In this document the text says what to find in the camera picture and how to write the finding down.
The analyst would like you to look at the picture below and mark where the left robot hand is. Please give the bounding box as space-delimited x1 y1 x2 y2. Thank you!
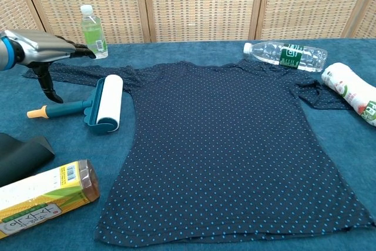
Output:
5 29 97 104

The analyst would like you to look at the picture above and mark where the teal lint roller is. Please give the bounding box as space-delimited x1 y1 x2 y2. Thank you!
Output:
26 74 124 136

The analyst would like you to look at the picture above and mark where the navy polka dot shirt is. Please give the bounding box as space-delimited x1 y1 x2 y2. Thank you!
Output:
22 60 375 248

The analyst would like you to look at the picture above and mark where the small bottle light green label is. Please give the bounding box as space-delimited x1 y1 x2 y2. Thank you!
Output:
80 4 109 61

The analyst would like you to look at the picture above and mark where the black mat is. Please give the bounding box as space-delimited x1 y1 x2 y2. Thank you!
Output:
0 132 56 188

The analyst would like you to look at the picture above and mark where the amber tea bottle yellow label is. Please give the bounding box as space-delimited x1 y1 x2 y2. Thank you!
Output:
0 159 101 239

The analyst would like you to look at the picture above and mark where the woven rattan folding screen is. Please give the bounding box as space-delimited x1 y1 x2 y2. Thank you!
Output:
0 0 376 55

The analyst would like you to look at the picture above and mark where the teal tablecloth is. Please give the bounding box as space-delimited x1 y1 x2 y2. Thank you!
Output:
0 37 376 251

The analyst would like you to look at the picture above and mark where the clear bottle dark green label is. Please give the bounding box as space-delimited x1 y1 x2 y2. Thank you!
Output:
243 41 328 73

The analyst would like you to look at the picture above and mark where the white printed bottle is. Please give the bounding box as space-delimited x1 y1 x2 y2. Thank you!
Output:
321 62 376 128

